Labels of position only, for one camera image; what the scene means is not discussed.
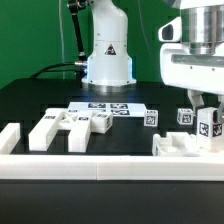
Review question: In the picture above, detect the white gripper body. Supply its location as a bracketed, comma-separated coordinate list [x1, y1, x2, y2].
[160, 43, 224, 95]

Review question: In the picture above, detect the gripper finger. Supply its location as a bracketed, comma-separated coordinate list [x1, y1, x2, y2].
[217, 95, 224, 117]
[187, 89, 204, 117]

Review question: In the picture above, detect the white chair seat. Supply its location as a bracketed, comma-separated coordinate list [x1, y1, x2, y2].
[152, 132, 209, 157]

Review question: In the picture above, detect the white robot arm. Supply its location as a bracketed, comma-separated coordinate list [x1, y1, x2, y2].
[83, 0, 224, 123]

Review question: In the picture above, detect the tagged white cube right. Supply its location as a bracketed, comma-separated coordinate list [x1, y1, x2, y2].
[177, 108, 194, 125]

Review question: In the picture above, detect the tagged white cube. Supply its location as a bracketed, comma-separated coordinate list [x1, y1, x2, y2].
[144, 110, 159, 127]
[177, 108, 194, 125]

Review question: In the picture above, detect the tagged white cube left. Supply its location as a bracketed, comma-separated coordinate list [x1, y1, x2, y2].
[144, 110, 159, 127]

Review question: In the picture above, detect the white tag sheet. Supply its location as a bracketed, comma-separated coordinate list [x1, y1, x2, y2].
[68, 102, 146, 117]

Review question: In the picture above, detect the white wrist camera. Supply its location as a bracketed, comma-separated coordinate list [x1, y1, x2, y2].
[158, 17, 182, 42]

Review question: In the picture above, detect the white chair back frame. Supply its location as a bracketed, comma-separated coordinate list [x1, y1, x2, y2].
[28, 108, 93, 153]

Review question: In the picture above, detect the black camera stand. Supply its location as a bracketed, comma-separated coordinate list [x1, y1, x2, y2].
[67, 0, 88, 61]

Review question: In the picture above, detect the black cable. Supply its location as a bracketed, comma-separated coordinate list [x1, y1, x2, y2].
[29, 61, 88, 80]

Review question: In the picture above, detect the white front fence rail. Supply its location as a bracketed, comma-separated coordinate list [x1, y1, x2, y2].
[0, 155, 224, 181]

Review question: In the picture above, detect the white fence rail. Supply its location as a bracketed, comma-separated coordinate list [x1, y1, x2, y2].
[0, 123, 21, 155]
[0, 155, 224, 181]

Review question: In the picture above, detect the white left fence rail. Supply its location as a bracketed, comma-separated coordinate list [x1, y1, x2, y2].
[0, 123, 21, 155]

